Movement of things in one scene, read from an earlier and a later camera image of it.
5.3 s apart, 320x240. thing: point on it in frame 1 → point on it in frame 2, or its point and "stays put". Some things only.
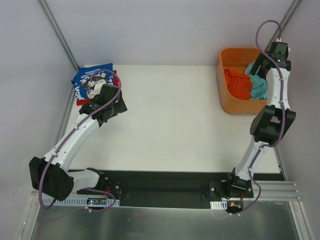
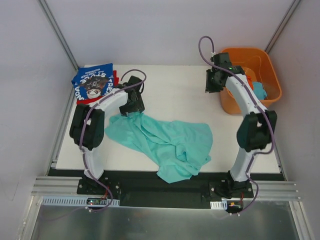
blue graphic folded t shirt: [90, 79] stays put
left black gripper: [118, 106] → [131, 107]
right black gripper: [259, 66] → [212, 83]
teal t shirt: [259, 89] → [179, 149]
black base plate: [175, 189] stays put
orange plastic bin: [239, 58] stays put
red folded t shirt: [89, 101] stays put
